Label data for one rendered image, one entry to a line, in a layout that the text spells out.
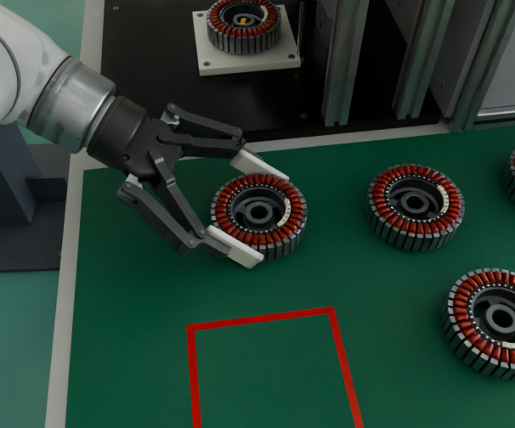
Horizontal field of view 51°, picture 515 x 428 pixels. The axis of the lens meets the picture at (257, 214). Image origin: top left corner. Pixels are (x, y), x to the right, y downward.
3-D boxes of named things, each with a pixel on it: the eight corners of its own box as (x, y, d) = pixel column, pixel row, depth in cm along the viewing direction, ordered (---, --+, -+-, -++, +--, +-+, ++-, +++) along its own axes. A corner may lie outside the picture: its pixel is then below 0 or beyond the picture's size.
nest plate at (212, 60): (200, 76, 79) (199, 69, 78) (193, 18, 88) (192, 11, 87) (300, 67, 81) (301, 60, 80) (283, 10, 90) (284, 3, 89)
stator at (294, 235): (199, 251, 63) (196, 233, 60) (229, 182, 70) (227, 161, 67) (292, 274, 61) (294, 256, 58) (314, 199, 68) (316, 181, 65)
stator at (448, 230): (365, 250, 63) (370, 231, 60) (362, 177, 70) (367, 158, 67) (462, 257, 63) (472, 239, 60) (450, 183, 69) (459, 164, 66)
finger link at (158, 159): (157, 145, 59) (146, 149, 58) (212, 232, 57) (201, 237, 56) (146, 163, 62) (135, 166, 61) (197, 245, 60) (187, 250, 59)
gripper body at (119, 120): (108, 115, 64) (176, 156, 66) (74, 166, 59) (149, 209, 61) (127, 76, 58) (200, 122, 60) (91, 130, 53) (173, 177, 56)
